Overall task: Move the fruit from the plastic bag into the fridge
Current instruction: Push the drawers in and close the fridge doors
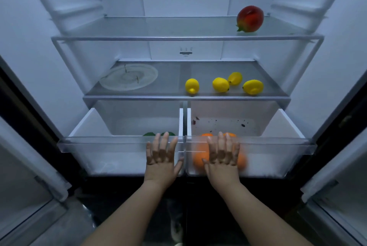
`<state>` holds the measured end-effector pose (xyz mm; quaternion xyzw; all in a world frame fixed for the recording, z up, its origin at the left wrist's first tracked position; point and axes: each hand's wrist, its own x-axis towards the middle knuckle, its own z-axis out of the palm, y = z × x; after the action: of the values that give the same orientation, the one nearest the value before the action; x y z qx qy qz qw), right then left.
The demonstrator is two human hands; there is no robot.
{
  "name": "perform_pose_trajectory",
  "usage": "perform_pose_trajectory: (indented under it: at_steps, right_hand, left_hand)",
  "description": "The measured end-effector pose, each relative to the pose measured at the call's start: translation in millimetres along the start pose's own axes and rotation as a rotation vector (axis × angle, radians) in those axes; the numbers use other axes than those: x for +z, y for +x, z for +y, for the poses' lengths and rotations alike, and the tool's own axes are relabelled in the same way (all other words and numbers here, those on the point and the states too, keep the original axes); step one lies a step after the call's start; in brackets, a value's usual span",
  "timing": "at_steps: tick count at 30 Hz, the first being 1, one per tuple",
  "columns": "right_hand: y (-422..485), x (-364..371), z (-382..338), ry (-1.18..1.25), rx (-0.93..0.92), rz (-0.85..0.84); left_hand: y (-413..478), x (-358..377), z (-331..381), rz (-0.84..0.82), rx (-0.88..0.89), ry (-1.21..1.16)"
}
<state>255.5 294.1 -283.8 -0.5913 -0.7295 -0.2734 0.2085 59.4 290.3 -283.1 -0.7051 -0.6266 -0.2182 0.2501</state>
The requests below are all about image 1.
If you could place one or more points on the person's right hand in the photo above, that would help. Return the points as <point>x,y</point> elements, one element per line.
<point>223,171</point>

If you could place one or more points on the person's left hand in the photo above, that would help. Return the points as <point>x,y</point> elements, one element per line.
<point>160,171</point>

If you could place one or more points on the dark green fruit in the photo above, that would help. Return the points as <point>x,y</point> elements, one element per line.
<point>169,133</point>
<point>149,134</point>

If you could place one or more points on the crisper drawer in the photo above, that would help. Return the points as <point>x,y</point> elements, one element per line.
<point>114,154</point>
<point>272,157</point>

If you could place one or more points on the yellow lemon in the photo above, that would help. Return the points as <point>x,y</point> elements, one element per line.
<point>220,84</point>
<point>235,78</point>
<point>253,87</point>
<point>192,86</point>

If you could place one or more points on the small red fruit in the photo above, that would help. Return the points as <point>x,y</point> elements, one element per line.
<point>250,19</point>

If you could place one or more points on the person's left forearm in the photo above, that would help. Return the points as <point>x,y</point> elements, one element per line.
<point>129,220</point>

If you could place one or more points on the person's right forearm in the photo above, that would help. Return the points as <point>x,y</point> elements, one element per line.
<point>258,220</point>

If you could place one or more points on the glass refrigerator shelf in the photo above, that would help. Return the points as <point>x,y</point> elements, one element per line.
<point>172,79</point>
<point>172,26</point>

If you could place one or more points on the black refrigerator body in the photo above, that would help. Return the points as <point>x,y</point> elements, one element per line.
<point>34,25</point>

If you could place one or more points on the clear round plate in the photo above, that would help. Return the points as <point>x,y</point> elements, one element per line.
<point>129,76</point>

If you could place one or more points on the clear door bin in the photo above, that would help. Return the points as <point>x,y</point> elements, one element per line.
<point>338,214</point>
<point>28,211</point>

